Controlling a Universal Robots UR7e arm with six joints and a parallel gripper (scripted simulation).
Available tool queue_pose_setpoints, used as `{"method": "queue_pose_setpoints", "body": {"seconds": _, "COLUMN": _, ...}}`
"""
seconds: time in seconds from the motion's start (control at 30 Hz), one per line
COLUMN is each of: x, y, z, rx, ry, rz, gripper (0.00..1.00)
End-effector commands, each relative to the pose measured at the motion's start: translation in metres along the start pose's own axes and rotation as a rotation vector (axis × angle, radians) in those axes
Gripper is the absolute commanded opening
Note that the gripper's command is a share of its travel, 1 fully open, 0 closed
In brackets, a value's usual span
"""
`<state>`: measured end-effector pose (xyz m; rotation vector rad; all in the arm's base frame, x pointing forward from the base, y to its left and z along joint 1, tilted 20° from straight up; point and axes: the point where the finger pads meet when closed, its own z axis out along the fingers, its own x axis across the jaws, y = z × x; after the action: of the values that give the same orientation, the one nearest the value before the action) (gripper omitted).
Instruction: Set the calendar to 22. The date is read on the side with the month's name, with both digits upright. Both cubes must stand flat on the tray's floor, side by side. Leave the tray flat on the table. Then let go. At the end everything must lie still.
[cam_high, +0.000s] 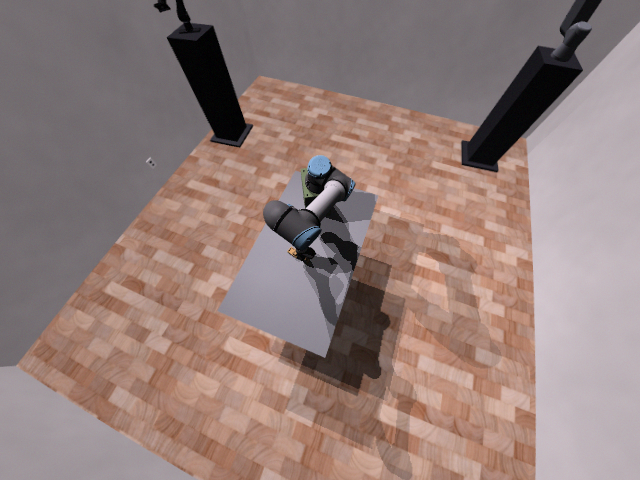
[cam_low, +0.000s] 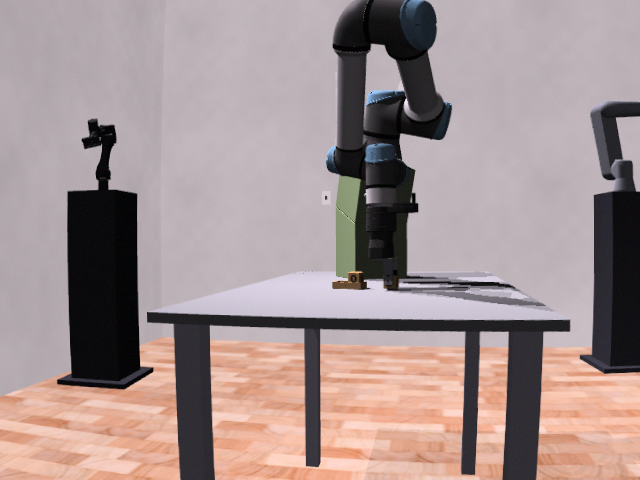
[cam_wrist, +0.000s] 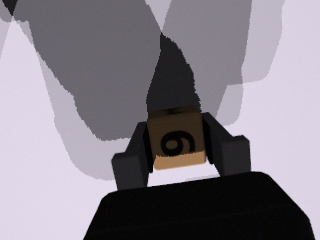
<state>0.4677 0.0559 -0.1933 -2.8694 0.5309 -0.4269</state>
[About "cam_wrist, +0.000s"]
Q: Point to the orange number cube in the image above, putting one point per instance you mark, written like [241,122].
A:
[176,137]

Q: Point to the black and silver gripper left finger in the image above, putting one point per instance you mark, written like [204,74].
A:
[131,168]

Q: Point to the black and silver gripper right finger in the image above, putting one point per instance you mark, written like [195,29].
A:
[230,154]

